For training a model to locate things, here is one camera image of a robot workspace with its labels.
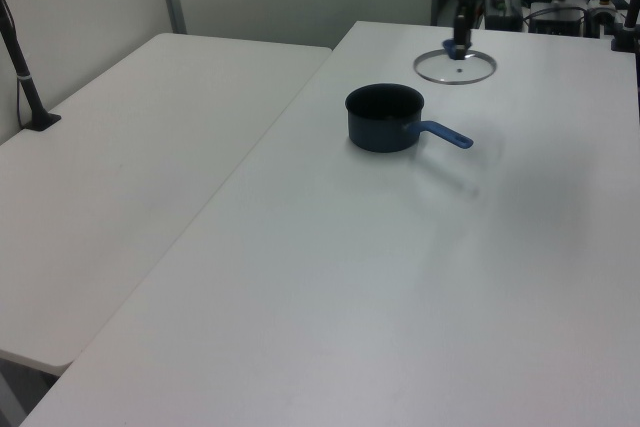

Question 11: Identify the glass lid with blue knob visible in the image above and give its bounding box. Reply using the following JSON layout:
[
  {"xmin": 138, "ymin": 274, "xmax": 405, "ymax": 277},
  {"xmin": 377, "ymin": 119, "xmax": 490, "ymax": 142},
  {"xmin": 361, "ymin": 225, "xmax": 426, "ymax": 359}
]
[{"xmin": 412, "ymin": 38, "xmax": 498, "ymax": 85}]

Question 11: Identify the dark blue saucepan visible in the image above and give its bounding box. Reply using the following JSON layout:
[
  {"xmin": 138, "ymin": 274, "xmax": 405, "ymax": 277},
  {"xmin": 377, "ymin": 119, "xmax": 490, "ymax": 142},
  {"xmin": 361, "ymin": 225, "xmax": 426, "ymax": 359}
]
[{"xmin": 344, "ymin": 83, "xmax": 474, "ymax": 154}]

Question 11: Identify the black box with green light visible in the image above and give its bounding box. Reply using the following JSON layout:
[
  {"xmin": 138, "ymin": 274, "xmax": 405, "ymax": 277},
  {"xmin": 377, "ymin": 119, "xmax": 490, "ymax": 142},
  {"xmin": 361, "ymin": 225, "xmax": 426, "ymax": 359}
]
[{"xmin": 483, "ymin": 0, "xmax": 524, "ymax": 31}]

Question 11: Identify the black computer box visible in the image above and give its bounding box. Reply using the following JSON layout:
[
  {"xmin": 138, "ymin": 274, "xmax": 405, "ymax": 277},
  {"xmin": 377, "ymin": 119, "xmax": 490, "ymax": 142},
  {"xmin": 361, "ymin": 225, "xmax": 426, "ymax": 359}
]
[{"xmin": 528, "ymin": 5, "xmax": 587, "ymax": 38}]

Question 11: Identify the white device with red button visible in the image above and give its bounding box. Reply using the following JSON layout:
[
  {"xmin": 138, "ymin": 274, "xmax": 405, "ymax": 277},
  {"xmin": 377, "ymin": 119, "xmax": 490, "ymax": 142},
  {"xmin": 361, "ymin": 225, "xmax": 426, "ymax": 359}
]
[{"xmin": 586, "ymin": 0, "xmax": 627, "ymax": 26}]

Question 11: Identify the white side table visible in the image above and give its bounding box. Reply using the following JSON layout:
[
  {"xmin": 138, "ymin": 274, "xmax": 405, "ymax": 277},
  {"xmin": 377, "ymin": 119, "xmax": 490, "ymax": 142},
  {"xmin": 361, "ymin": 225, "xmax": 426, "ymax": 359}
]
[{"xmin": 0, "ymin": 32, "xmax": 334, "ymax": 369}]

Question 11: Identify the black camera pole with clamp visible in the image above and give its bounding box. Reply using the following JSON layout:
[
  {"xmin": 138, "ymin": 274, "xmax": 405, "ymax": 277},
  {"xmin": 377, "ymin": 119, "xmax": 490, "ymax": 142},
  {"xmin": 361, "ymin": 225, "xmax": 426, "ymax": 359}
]
[{"xmin": 608, "ymin": 0, "xmax": 640, "ymax": 53}]

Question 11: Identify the black camera pole with base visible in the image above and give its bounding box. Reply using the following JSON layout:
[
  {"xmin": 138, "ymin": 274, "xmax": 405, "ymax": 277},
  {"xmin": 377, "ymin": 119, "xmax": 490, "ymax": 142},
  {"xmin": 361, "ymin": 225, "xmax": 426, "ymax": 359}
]
[{"xmin": 0, "ymin": 0, "xmax": 63, "ymax": 133}]

